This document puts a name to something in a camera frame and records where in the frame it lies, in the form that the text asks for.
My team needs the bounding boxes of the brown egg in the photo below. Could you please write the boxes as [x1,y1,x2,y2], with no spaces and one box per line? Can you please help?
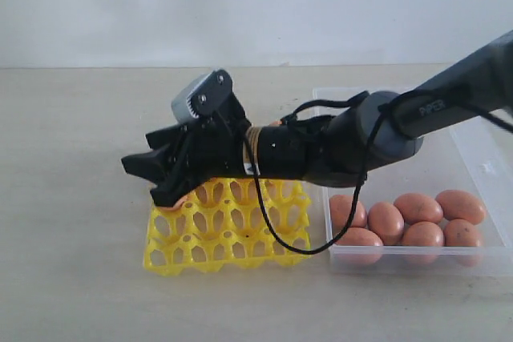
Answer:
[435,189,487,225]
[329,195,367,231]
[367,202,405,246]
[402,221,445,247]
[336,227,383,247]
[150,182,192,211]
[443,219,483,247]
[394,192,443,225]

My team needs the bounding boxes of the black camera cable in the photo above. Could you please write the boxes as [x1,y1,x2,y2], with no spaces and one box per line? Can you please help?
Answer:
[212,91,513,255]

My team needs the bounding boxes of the yellow plastic egg tray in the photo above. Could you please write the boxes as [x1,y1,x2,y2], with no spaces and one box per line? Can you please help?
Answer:
[143,179,311,276]

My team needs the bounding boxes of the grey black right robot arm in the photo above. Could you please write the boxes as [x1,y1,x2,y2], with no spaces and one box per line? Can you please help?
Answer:
[122,33,512,207]

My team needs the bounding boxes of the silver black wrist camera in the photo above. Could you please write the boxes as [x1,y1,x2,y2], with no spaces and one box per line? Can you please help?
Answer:
[171,69,232,124]

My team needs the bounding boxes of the clear plastic container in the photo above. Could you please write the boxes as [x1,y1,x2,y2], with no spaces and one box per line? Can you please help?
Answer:
[312,85,513,279]

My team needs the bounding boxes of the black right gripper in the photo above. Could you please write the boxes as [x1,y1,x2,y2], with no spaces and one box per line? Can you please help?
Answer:
[121,93,250,207]

